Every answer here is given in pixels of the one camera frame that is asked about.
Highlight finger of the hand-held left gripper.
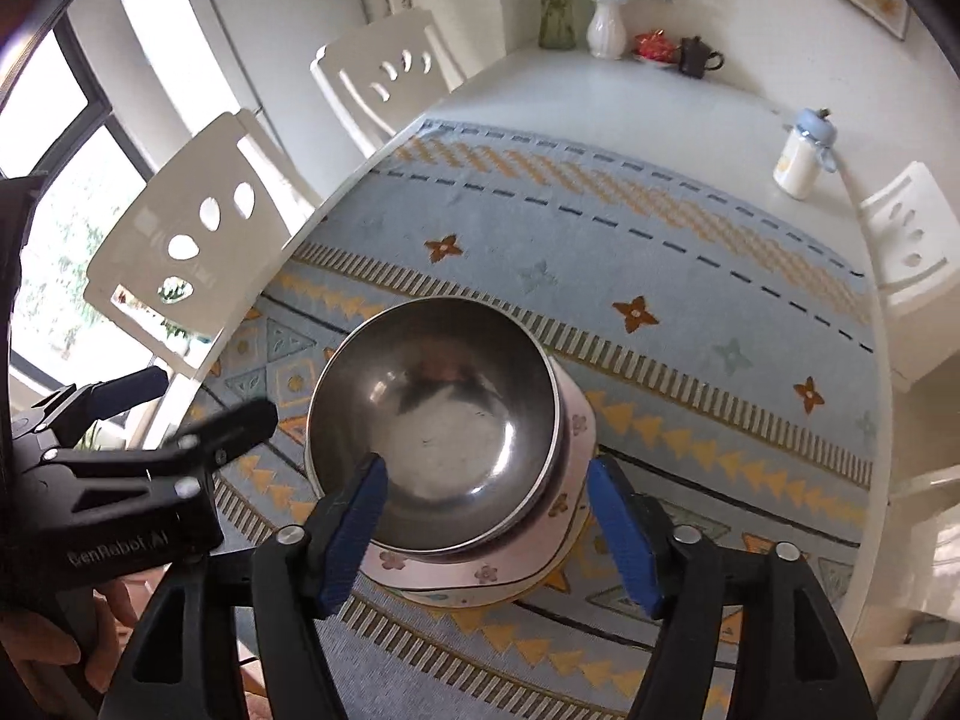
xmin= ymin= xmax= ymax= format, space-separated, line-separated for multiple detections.
xmin=41 ymin=399 xmax=280 ymax=511
xmin=30 ymin=366 xmax=170 ymax=447

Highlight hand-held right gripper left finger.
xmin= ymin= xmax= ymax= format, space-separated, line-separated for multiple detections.
xmin=97 ymin=452 xmax=389 ymax=720

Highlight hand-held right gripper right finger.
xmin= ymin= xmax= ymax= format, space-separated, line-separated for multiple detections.
xmin=586 ymin=454 xmax=878 ymax=720

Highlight blue steel bowl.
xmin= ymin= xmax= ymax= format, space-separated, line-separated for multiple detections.
xmin=306 ymin=298 xmax=565 ymax=557

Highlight person's left hand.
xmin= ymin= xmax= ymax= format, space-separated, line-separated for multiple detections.
xmin=0 ymin=577 xmax=147 ymax=720

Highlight white chair with oval holes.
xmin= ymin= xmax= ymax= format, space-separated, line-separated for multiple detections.
xmin=859 ymin=160 xmax=960 ymax=391
xmin=82 ymin=109 xmax=323 ymax=391
xmin=310 ymin=9 xmax=470 ymax=160

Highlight patterned woven table mat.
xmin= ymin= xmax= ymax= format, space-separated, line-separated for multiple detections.
xmin=180 ymin=116 xmax=882 ymax=720

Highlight black framed window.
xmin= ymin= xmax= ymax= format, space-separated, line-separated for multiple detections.
xmin=0 ymin=11 xmax=162 ymax=451

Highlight white refrigerator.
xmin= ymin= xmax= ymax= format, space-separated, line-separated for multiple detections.
xmin=112 ymin=0 xmax=376 ymax=136

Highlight white bottle with blue lid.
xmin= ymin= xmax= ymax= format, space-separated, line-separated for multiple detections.
xmin=772 ymin=106 xmax=839 ymax=201

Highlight dark brown teapot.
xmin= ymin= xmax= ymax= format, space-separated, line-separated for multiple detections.
xmin=679 ymin=35 xmax=727 ymax=80

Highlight red lidded tea cup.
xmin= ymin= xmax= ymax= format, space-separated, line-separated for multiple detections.
xmin=631 ymin=28 xmax=680 ymax=67

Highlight white ribbed vase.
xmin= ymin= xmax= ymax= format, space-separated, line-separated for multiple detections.
xmin=586 ymin=0 xmax=629 ymax=61

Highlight green glass vase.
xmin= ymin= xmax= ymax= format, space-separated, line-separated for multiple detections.
xmin=536 ymin=0 xmax=580 ymax=50

